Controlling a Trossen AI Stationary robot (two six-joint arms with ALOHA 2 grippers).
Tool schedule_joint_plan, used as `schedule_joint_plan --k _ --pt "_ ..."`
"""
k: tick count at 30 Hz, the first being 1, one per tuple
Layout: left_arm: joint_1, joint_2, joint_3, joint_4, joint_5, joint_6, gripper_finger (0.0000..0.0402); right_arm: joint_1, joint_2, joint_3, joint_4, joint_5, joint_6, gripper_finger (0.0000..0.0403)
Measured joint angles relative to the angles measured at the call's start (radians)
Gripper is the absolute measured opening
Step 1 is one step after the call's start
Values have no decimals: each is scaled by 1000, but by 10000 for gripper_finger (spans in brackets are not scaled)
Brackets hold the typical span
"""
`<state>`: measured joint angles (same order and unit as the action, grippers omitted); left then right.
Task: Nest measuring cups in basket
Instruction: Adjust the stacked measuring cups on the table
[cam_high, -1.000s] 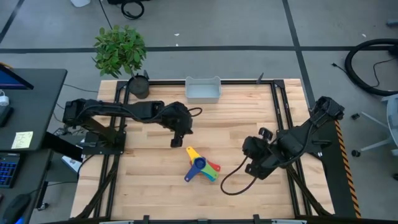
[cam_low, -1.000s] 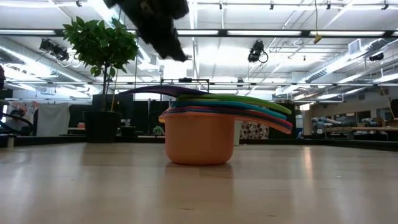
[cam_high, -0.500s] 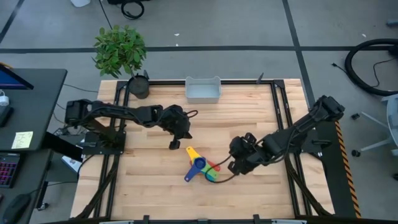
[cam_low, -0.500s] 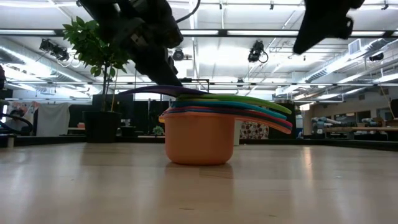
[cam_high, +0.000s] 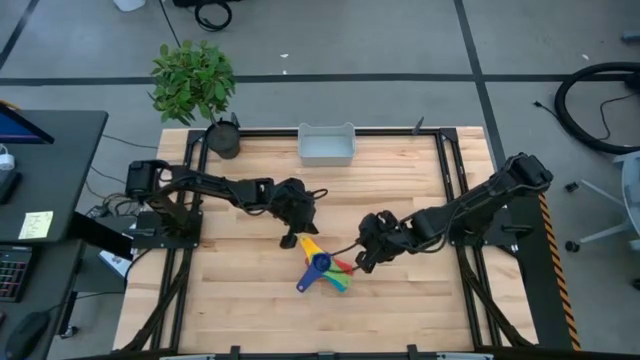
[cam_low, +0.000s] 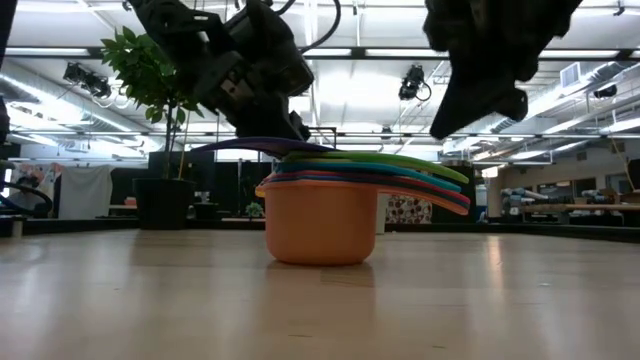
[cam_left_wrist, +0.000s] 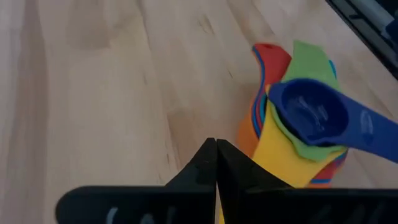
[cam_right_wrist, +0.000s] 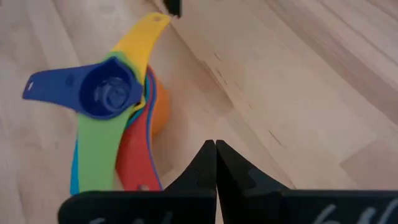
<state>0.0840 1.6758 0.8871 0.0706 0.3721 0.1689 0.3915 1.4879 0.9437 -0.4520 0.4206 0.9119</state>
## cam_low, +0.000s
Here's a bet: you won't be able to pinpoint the orange measuring cup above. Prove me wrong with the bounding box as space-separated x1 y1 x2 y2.
254 178 471 267

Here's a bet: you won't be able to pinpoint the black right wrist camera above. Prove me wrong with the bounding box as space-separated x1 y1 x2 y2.
497 87 530 122

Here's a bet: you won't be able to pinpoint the dotted print cloth panel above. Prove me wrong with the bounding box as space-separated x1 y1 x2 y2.
385 193 434 225

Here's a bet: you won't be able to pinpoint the green measuring cup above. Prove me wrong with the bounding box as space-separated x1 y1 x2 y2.
283 150 471 185

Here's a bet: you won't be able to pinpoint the black plant pot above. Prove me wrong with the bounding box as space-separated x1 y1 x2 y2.
132 177 197 232

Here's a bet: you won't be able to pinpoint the black overhead rig beam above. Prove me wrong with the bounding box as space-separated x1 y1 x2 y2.
0 46 640 61

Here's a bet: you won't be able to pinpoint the light blue measuring cup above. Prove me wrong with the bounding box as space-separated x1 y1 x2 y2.
275 160 463 194

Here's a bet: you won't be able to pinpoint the green leafy plant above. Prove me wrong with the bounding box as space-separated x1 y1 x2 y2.
98 25 206 181

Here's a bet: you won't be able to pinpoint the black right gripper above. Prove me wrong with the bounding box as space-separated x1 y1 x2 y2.
423 0 584 141

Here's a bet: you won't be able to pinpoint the white hanging cloth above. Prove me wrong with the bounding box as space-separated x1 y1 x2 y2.
58 164 117 220

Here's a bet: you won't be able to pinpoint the wooden background table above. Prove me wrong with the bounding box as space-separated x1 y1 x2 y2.
519 201 640 226

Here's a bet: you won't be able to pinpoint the black partition panel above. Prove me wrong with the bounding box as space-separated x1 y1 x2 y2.
432 162 477 224

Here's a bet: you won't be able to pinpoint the black ceiling spotlights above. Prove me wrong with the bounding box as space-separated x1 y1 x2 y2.
62 61 113 100

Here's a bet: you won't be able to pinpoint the red measuring cup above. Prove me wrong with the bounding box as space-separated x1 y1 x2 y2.
264 170 472 205

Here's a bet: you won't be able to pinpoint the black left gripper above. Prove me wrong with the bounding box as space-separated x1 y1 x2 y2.
192 0 316 142

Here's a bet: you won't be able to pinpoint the black ceiling camera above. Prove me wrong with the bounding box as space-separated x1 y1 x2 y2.
398 64 433 103

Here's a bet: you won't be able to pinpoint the small indigo measuring cup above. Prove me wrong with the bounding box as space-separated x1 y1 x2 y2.
191 136 337 159

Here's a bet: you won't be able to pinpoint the black aluminium table frame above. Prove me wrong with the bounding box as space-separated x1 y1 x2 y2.
0 215 640 245

